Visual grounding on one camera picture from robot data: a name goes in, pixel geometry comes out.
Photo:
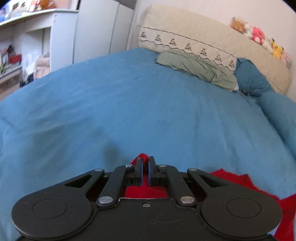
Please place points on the dark teal pillow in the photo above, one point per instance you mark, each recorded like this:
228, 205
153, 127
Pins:
250, 80

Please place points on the beige quilted headboard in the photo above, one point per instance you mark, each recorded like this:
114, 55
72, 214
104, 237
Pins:
167, 27

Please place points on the pink plush toy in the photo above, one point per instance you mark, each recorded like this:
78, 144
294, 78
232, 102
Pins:
258, 35

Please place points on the green pillow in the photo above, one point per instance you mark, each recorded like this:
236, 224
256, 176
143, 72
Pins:
198, 67

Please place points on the red box on shelf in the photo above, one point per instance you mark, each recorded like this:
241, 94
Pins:
15, 59

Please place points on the brown plush toy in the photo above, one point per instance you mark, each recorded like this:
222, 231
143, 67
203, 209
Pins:
237, 25

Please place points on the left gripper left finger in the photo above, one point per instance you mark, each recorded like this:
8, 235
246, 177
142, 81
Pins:
122, 176

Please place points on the yellow plush toy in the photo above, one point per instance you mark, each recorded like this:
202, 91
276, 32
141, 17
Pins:
277, 50

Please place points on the red knit sweater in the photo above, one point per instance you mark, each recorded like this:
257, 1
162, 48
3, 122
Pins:
229, 205

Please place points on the white shelf desk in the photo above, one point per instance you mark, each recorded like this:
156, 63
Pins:
45, 40

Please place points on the white wardrobe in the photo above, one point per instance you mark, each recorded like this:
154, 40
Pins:
102, 28

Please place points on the blue folded duvet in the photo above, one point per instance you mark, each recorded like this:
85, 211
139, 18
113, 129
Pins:
280, 111

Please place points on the blue bed sheet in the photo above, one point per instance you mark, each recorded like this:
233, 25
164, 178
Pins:
104, 112

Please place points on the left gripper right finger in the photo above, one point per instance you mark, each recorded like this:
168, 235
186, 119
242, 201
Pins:
169, 177

